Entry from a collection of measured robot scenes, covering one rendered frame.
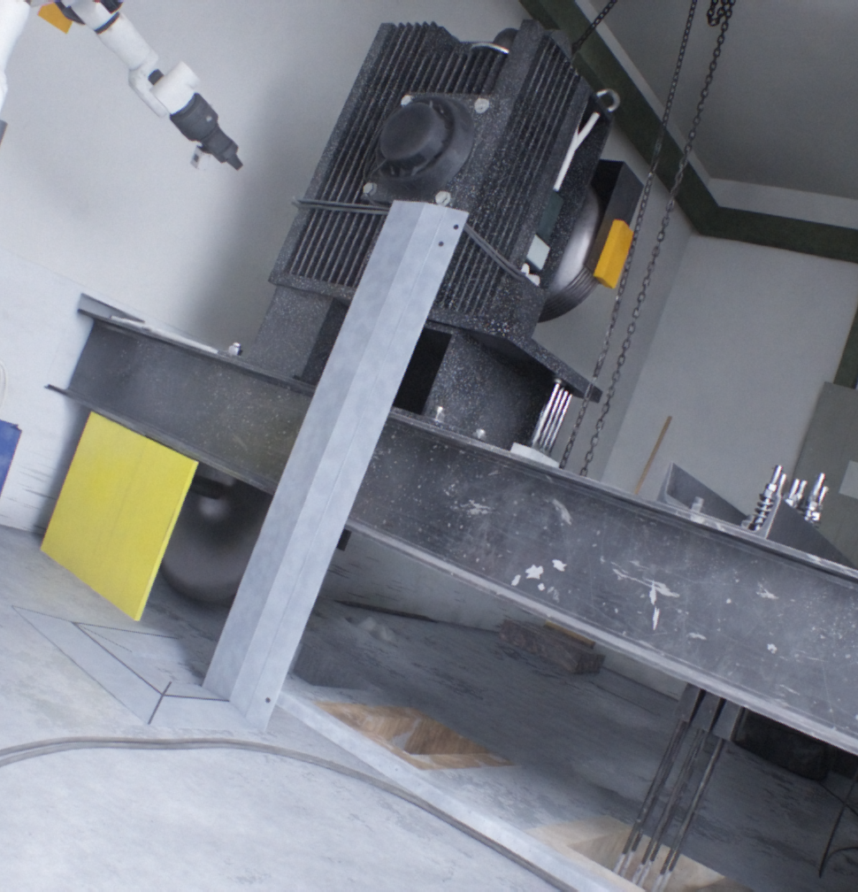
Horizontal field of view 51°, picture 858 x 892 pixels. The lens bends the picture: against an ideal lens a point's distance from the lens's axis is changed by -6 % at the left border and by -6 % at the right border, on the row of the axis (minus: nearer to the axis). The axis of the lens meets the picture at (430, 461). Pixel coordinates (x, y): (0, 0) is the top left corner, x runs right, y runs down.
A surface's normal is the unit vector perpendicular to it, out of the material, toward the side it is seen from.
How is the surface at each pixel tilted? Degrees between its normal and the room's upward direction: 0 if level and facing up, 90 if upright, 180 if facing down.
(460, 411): 90
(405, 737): 90
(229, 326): 90
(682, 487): 83
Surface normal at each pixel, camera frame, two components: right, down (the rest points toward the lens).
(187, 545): -0.55, -0.25
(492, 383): 0.75, 0.27
